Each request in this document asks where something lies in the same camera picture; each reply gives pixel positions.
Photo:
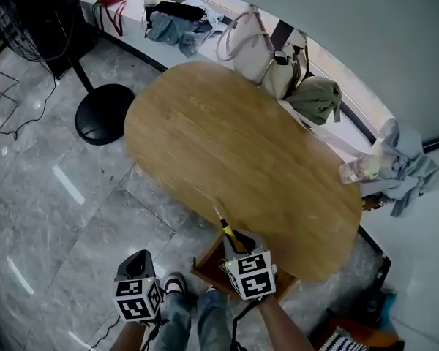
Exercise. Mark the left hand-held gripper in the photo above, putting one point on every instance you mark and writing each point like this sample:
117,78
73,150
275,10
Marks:
137,300

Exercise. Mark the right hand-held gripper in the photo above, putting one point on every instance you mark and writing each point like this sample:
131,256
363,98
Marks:
254,276

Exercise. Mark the yellow-handled screwdriver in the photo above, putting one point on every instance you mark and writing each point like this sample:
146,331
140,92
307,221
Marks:
232,236

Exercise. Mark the wooden drawer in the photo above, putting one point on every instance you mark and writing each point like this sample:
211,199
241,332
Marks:
208,265

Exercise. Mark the person's left forearm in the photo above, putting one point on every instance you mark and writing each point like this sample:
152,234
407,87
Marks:
131,336

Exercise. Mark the person's right forearm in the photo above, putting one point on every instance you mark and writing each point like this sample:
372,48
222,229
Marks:
285,327

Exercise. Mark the wooden coffee table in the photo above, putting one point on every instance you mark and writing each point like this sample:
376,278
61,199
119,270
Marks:
241,152

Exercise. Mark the person's left shoe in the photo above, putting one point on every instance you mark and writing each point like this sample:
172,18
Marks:
174,284

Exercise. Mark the person's left leg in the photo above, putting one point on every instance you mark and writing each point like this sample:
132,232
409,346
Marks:
172,324

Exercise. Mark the person's leg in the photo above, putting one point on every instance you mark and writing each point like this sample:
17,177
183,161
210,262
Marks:
214,324
172,324

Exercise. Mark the person's right leg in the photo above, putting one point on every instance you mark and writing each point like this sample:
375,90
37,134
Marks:
214,324

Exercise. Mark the black white striped blanket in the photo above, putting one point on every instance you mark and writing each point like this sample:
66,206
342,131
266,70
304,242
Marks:
342,342

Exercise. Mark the clear plastic water bottle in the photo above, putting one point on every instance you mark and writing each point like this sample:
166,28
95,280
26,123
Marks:
358,170

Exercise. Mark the brown beaded bag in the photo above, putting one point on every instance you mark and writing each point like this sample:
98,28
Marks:
375,203

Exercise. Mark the black bag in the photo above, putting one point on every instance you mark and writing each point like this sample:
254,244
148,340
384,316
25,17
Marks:
372,303

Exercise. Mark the black standing fan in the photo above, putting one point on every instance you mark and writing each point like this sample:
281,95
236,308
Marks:
102,115

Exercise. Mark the teal object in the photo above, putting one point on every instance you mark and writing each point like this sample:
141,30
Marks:
387,309

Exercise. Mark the olive green fabric bag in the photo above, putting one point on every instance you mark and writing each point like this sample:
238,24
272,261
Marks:
314,101

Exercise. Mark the light blue cloth pile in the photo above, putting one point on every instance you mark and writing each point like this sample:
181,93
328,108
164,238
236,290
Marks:
406,159

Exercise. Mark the white tote bag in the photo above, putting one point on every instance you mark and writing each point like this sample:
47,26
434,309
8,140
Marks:
248,57

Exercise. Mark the black upright panel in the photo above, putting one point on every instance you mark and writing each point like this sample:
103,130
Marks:
84,46

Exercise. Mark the blue denim clothes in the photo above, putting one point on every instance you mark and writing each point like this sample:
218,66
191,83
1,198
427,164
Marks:
175,29

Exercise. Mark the black folded cloth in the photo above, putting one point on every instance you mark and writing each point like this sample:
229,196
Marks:
179,10

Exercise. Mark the white window ledge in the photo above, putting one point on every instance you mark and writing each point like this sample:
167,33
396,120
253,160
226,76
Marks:
131,17

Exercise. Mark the black window post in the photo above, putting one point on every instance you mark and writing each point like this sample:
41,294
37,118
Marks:
281,35

